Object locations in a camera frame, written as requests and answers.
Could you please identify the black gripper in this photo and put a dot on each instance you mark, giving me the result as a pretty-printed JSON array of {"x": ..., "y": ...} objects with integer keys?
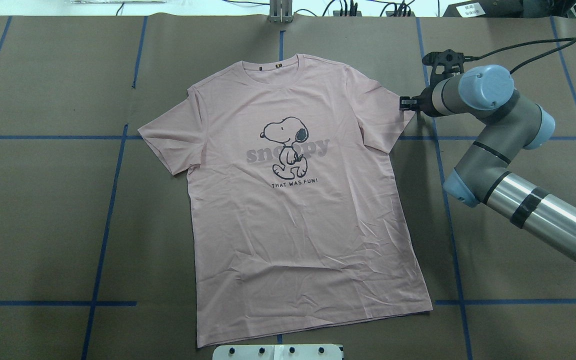
[{"x": 424, "y": 101}]

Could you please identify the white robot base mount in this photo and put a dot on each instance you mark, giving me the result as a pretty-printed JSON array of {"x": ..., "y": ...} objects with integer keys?
[{"x": 324, "y": 351}]

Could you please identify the black box with label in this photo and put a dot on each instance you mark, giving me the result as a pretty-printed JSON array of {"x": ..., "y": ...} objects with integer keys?
[{"x": 485, "y": 9}]

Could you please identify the pink Snoopy t-shirt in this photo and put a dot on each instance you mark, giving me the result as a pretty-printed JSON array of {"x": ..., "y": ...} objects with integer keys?
[{"x": 296, "y": 216}]

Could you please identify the orange grey usb hub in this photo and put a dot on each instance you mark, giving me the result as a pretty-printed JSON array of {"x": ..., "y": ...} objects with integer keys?
[
  {"x": 347, "y": 9},
  {"x": 397, "y": 9}
]

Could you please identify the aluminium frame post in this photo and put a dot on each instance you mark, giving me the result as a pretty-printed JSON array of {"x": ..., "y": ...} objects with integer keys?
[{"x": 280, "y": 11}]

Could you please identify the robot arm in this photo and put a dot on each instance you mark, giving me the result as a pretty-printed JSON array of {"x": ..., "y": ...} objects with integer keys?
[{"x": 512, "y": 123}]

